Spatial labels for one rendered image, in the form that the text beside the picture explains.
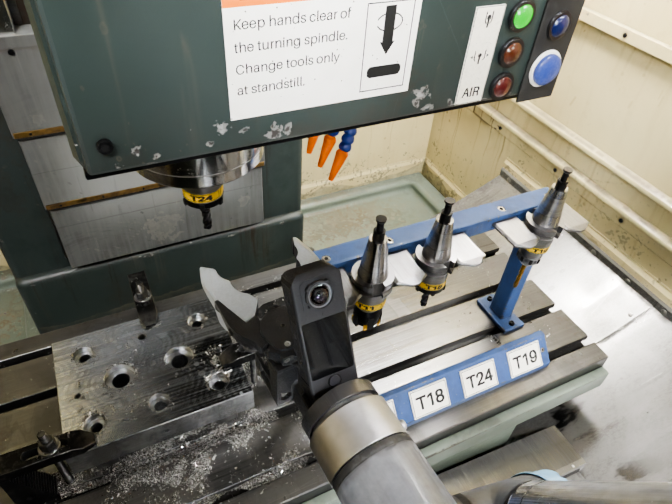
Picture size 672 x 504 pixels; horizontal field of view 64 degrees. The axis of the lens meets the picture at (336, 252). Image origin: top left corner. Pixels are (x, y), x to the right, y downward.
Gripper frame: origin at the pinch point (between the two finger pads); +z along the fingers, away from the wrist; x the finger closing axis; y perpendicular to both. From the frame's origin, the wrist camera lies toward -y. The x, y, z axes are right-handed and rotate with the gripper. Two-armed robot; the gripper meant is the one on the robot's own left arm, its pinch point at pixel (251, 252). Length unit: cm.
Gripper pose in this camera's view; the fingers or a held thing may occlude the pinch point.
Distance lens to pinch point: 57.2
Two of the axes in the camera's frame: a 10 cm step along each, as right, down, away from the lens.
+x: 8.7, -3.0, 4.0
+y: -0.8, 7.1, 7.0
